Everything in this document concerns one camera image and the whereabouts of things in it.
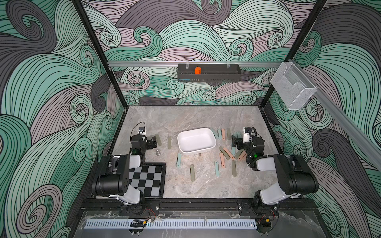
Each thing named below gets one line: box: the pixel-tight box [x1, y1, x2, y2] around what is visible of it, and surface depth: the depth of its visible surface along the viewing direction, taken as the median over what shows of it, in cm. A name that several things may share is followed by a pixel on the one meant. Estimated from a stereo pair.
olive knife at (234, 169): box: [231, 160, 238, 178], surface depth 89 cm
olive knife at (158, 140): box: [155, 133, 163, 146], surface depth 105 cm
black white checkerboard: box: [128, 162, 167, 198], surface depth 81 cm
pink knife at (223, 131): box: [221, 127, 226, 141], surface depth 106 cm
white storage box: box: [177, 127, 217, 156], surface depth 100 cm
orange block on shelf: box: [194, 66, 202, 75], surface depth 92 cm
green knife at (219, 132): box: [217, 128, 222, 140], surface depth 106 cm
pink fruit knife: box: [223, 146, 236, 161], surface depth 94 cm
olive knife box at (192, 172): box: [190, 164, 195, 182], surface depth 87 cm
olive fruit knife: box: [234, 149, 244, 160], surface depth 94 cm
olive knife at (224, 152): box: [218, 146, 231, 160], surface depth 94 cm
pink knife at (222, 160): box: [219, 152, 226, 169], surface depth 92 cm
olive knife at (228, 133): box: [226, 127, 232, 140], surface depth 106 cm
